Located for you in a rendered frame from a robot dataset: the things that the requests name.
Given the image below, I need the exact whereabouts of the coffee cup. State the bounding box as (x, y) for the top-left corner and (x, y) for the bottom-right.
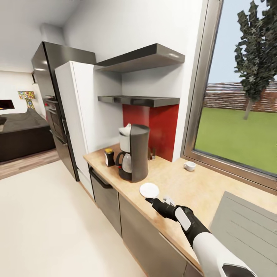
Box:
(184, 161), (196, 171)

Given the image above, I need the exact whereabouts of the saucer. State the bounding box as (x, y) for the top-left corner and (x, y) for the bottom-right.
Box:
(140, 183), (159, 198)

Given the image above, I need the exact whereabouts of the bottle of coffee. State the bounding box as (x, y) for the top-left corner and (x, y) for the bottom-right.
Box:
(104, 148), (115, 167)

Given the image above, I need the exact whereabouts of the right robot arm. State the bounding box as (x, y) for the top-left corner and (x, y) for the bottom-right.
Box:
(145, 195), (256, 277)

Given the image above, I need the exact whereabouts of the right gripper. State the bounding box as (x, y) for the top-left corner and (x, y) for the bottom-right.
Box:
(145, 197), (172, 218)

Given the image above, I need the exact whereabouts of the paper coffee filter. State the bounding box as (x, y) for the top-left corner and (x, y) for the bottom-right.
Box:
(118, 123), (132, 137)

